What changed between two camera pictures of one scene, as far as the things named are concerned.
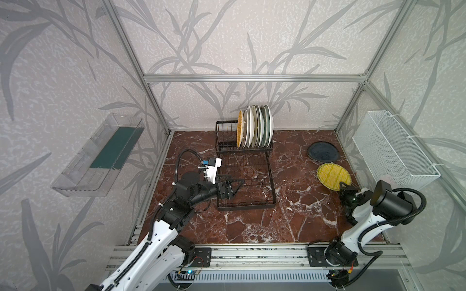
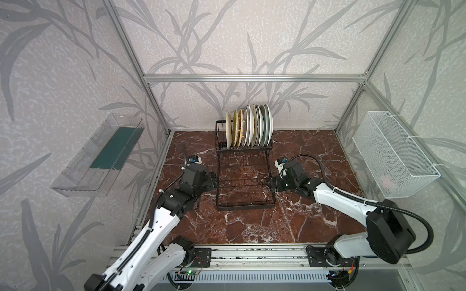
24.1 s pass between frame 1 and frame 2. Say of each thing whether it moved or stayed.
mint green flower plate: stayed
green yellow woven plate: moved
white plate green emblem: stayed
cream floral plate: stayed
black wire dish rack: stayed
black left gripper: moved
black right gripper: moved
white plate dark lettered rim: stayed
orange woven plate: stayed
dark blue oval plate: moved
